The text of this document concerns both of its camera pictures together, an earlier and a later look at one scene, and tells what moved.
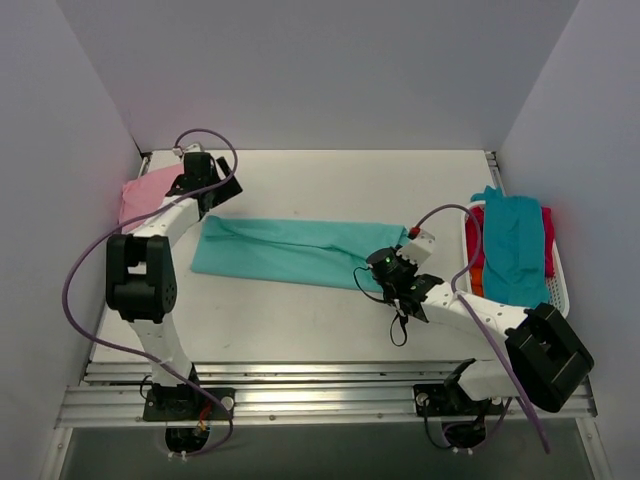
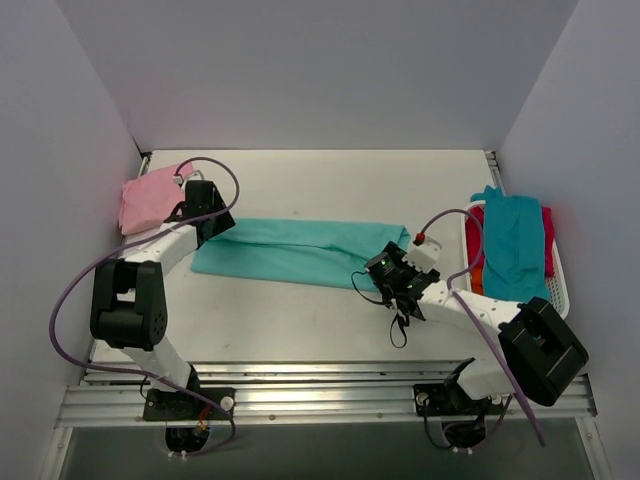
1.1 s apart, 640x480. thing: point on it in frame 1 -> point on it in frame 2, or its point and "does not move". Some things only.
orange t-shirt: (476, 275) does not move
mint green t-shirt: (306, 253) does not move
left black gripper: (220, 185) -> (215, 226)
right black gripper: (382, 284) does not move
